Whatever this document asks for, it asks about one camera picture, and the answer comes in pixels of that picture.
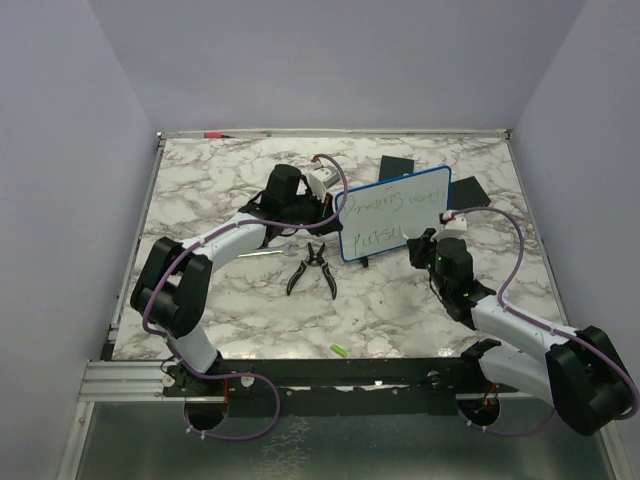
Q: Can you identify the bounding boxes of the black flat box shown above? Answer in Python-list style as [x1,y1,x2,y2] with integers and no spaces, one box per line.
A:
[378,155,415,182]

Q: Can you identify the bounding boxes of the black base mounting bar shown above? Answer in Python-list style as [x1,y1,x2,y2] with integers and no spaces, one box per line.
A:
[163,357,490,417]

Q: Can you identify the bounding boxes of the blue framed whiteboard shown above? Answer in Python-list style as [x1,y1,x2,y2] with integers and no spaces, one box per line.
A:
[335,165,452,262]

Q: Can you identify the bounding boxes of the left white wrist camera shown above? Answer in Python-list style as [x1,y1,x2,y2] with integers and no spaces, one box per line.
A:
[307,159,340,201]

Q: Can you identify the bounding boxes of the black handled pliers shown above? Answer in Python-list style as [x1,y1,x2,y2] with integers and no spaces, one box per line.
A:
[286,243,338,300]

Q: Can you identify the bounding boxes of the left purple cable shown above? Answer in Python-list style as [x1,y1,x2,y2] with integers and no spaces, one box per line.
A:
[142,153,347,442]

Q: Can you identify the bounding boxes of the black network switch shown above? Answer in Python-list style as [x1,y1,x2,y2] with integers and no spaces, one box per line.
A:
[448,176,491,210]

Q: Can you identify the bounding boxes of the silver open end wrench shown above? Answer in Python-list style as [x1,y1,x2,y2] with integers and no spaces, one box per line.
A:
[240,242,298,258]

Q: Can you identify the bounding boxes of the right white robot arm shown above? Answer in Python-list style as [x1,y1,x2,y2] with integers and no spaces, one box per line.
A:
[407,228,639,436]

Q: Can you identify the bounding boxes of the purple cable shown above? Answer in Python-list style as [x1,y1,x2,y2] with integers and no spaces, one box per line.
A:
[142,153,347,442]
[447,207,640,437]

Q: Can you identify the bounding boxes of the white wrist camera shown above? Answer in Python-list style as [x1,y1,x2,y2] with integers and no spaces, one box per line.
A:
[431,210,467,242]
[307,159,340,201]

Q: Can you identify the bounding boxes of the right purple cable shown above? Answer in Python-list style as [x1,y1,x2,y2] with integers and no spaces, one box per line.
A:
[447,207,640,437]

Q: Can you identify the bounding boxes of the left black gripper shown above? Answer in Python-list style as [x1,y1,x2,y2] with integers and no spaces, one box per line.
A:
[283,187,343,238]

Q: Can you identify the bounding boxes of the red marker on rail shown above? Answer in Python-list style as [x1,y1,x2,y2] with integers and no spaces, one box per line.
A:
[203,132,234,139]

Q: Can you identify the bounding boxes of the green marker cap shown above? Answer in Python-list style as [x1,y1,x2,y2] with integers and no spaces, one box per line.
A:
[330,344,348,358]

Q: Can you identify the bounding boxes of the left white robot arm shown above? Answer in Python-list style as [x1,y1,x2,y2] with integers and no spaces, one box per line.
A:
[130,162,346,395]

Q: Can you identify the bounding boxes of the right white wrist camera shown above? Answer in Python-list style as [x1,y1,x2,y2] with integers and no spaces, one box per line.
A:
[431,210,467,242]

